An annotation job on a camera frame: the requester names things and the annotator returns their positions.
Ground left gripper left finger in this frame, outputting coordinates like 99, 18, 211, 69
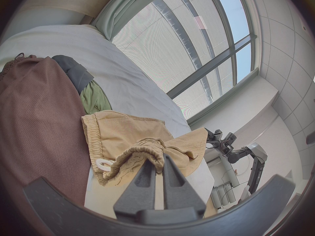
114, 156, 158, 215

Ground window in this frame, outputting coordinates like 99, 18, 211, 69
111, 0, 259, 127

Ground grey-green curtain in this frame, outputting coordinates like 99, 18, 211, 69
95, 0, 173, 40

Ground tan shorts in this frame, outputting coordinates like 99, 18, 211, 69
81, 110, 210, 187

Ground bed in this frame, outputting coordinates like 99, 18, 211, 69
0, 0, 217, 218

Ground green garment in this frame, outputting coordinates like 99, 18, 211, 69
80, 80, 113, 115

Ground brown garment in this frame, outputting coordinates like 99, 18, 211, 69
0, 53, 91, 206

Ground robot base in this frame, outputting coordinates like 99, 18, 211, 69
237, 185, 254, 205

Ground dark grey garment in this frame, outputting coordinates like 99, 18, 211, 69
52, 55, 95, 95

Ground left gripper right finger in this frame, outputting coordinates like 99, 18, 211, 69
161, 154, 207, 215

